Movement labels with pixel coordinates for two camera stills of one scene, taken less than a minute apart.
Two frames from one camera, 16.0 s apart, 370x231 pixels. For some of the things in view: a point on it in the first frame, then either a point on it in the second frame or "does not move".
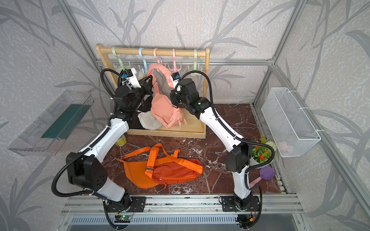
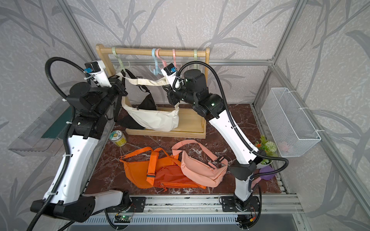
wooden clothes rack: [193, 127] does not move
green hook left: [114, 53] does not move
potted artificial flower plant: [261, 154] does not move
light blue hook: [146, 70] → [154, 72]
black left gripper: [147, 88] → [118, 85]
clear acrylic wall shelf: [45, 134] does not move
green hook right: [196, 67] does not move
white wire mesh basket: [293, 134] does not move
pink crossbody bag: [161, 109] → [210, 174]
